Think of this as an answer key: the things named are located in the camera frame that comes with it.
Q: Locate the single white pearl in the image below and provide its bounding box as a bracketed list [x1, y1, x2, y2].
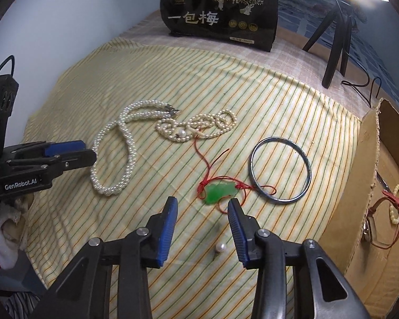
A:
[215, 243, 227, 254]

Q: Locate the red strap wristwatch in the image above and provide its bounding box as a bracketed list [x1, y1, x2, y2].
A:
[362, 172, 399, 250]

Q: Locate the green jade pendant red cord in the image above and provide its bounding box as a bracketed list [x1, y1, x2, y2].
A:
[193, 135, 277, 214]

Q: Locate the cream bead bracelet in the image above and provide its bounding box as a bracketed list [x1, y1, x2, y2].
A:
[388, 183, 399, 225]

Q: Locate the cream pearl necklace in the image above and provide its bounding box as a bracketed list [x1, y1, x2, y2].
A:
[156, 110, 238, 143]

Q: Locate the plush toy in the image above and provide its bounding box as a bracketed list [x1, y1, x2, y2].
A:
[0, 194, 34, 270]

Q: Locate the brown cardboard box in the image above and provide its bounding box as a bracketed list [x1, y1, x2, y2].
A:
[318, 99, 399, 318]

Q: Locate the yellow striped bed sheet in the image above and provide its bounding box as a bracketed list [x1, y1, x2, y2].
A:
[24, 38, 360, 318]

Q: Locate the dark blue bangle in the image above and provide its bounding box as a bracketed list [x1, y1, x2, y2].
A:
[248, 136, 312, 206]

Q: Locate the black gift bag gold print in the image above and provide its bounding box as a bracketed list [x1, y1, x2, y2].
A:
[160, 0, 279, 52]

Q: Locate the black tripod stand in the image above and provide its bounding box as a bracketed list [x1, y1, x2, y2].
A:
[303, 0, 353, 89]

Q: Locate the black power cable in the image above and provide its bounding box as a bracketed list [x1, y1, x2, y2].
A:
[340, 74, 384, 107]

